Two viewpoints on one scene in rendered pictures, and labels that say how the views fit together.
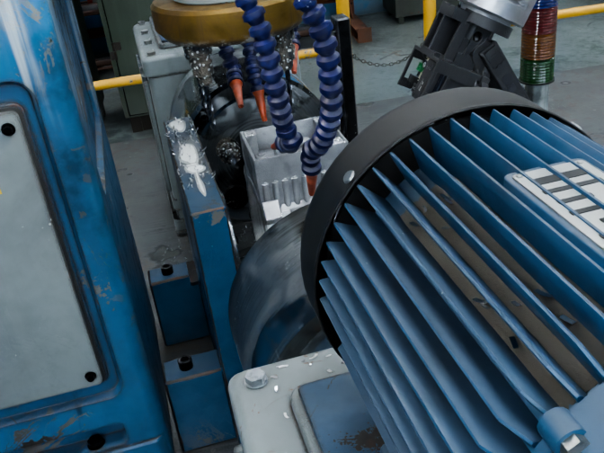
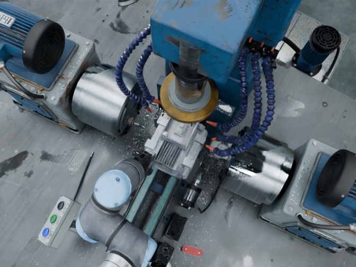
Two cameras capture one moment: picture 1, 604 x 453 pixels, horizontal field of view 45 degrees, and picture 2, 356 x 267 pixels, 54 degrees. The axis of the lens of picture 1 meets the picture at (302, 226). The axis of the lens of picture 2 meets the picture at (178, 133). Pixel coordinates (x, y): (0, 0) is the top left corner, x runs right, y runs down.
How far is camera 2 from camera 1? 1.38 m
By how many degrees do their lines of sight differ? 70
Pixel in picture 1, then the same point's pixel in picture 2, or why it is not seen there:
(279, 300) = (113, 70)
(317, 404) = (70, 43)
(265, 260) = (128, 77)
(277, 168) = not seen: hidden behind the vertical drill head
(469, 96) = (33, 33)
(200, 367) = not seen: hidden behind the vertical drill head
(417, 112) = (38, 26)
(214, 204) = (160, 81)
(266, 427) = (77, 38)
